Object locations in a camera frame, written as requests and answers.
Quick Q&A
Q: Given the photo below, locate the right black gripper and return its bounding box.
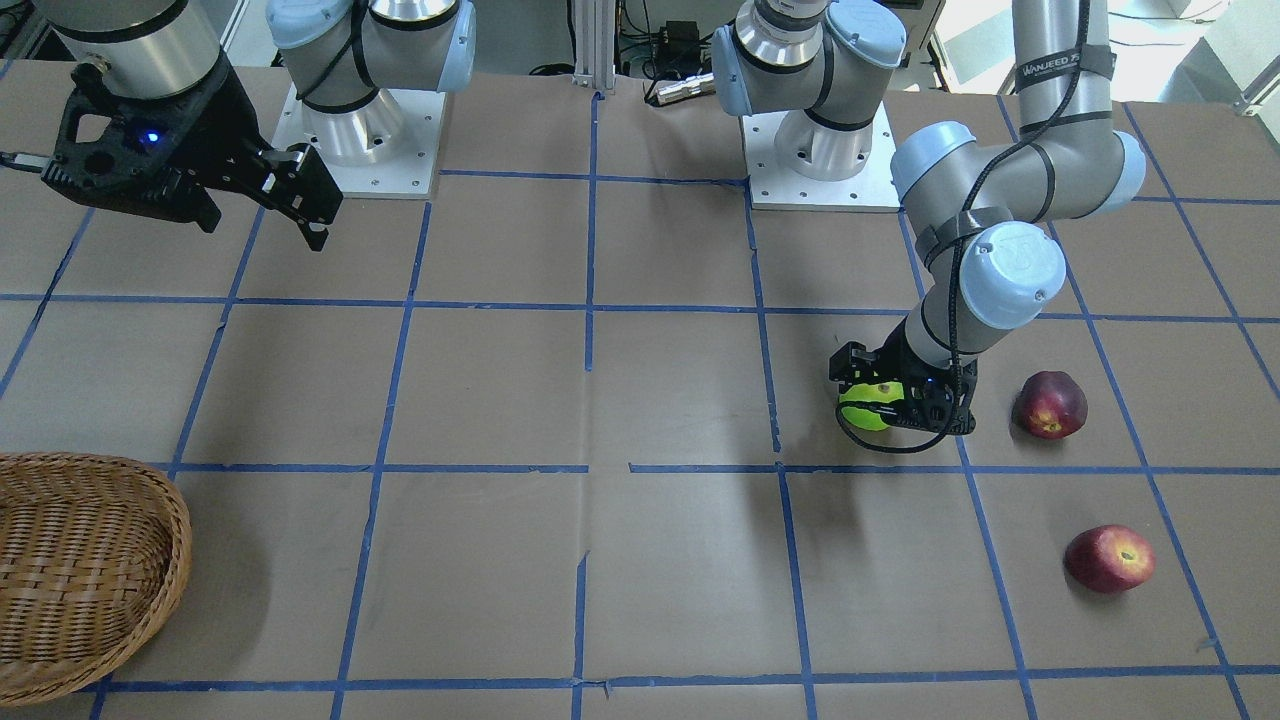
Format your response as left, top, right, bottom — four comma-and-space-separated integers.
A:
41, 51, 343, 252

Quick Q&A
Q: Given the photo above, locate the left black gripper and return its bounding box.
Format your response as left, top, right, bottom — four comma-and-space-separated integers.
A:
828, 341, 978, 436

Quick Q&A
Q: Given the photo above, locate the green apple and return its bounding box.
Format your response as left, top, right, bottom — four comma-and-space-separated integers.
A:
838, 382, 904, 432

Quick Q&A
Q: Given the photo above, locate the dark red apple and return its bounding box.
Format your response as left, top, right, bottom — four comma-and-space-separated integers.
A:
1011, 372, 1089, 439

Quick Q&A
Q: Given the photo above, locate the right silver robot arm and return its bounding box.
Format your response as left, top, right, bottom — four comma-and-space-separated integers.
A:
3, 1, 476, 251

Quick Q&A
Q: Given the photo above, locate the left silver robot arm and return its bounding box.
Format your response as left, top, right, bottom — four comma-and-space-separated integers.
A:
710, 1, 1146, 447

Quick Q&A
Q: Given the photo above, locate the wicker basket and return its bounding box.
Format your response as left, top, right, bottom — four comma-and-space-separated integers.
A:
1, 452, 193, 708

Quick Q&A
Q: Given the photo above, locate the silver metal cylinder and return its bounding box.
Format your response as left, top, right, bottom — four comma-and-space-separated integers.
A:
644, 72, 716, 108

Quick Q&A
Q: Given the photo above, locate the black power adapter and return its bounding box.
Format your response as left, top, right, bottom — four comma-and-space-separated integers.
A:
653, 20, 701, 65

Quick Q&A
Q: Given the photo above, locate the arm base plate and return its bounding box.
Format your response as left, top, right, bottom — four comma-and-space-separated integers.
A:
740, 106, 899, 213
271, 88, 452, 200

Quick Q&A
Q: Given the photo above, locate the aluminium frame post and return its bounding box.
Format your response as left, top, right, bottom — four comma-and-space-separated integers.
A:
571, 0, 617, 96

